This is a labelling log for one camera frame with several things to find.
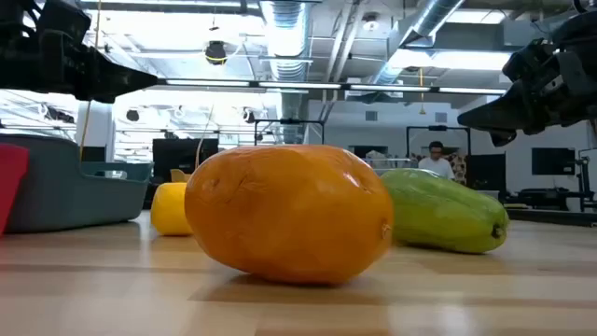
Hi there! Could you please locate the orange papaya fruit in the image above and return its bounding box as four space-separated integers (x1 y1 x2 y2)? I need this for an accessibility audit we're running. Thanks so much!
184 144 396 287

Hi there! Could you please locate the yellow lemon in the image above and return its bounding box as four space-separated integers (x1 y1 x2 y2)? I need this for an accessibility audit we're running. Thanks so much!
149 181 195 237

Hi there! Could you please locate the silver ribbed air duct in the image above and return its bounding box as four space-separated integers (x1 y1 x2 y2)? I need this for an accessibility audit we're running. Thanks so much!
259 0 312 145

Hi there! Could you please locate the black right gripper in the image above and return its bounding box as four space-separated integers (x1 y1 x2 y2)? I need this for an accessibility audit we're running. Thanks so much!
457 11 597 148

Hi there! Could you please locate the black overhead camera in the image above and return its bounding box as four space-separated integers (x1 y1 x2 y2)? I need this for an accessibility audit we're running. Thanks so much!
204 40 229 66

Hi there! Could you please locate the small black wall monitor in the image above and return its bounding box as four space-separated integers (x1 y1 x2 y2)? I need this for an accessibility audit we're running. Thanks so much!
531 147 576 176

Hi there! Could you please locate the large black monitor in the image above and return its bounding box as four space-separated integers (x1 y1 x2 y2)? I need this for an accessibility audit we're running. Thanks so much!
152 138 219 184

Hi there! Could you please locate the teal plastic bin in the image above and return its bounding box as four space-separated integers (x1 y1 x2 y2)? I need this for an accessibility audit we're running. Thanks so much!
0 133 154 234

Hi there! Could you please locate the red plastic bin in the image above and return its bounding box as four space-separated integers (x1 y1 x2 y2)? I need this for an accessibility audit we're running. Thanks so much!
0 143 31 235

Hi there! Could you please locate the person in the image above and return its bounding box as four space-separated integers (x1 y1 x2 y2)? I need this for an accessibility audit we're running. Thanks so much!
418 140 456 182

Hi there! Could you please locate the white pillar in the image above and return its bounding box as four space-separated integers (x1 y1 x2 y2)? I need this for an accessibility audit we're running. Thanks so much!
76 100 116 162

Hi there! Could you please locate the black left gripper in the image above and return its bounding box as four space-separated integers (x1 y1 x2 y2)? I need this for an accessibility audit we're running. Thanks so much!
0 0 160 105

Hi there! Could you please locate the black tube stand frame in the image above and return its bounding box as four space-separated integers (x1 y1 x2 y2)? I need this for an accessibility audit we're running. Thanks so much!
405 124 472 162

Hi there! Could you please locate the black background workbench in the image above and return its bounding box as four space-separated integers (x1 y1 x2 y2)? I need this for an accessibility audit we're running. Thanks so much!
506 186 597 228

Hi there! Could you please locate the brown patterned cloth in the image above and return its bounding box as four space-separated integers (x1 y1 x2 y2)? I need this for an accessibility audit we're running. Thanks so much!
448 153 468 186

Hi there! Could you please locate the long light bar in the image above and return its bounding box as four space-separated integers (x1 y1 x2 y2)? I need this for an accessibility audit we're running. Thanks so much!
156 77 507 96

